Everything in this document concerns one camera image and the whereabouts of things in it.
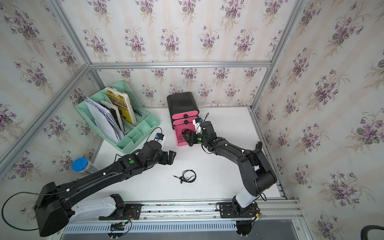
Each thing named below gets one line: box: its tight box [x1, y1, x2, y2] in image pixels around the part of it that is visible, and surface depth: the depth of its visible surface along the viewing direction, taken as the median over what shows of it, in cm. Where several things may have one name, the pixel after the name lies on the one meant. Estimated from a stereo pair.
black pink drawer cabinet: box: [167, 91, 200, 130], surface depth 101 cm
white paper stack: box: [84, 97, 124, 143], surface depth 86 cm
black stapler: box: [255, 141, 263, 151], surface depth 96 cm
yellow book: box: [104, 87, 137, 127], surface depth 96 cm
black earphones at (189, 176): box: [172, 169, 197, 184], surface depth 86 cm
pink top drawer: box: [171, 110, 199, 120], surface depth 97 cm
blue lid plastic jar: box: [71, 157, 98, 176], surface depth 71 cm
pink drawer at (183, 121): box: [173, 116, 198, 126], surface depth 100 cm
